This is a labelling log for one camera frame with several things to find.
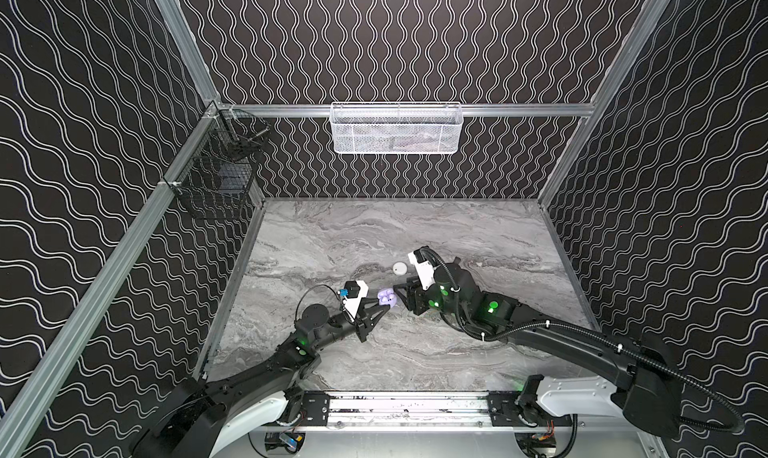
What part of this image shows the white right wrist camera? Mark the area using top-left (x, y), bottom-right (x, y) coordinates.
top-left (408, 249), bottom-right (435, 291)

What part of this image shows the purple earbud charging case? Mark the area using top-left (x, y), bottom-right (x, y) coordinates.
top-left (377, 288), bottom-right (398, 308)

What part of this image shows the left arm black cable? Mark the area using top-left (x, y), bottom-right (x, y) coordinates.
top-left (295, 283), bottom-right (343, 321)

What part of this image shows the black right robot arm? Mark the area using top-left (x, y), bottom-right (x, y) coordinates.
top-left (393, 261), bottom-right (745, 438)

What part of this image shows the white earbud charging case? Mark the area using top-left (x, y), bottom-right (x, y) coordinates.
top-left (392, 262), bottom-right (408, 276)

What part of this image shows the black corrugated cable conduit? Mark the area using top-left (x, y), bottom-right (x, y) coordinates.
top-left (419, 246), bottom-right (745, 435)

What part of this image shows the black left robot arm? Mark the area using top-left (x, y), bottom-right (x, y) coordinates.
top-left (130, 298), bottom-right (391, 457)

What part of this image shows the black wire basket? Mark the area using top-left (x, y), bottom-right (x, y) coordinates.
top-left (171, 109), bottom-right (272, 222)

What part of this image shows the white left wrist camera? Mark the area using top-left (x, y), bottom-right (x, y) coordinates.
top-left (339, 280), bottom-right (369, 322)

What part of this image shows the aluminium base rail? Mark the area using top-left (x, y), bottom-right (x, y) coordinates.
top-left (161, 389), bottom-right (661, 435)

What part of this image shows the white wire mesh basket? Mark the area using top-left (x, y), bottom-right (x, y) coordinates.
top-left (329, 102), bottom-right (464, 155)

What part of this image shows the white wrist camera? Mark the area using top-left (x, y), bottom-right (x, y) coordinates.
top-left (408, 249), bottom-right (435, 291)
top-left (339, 280), bottom-right (369, 322)

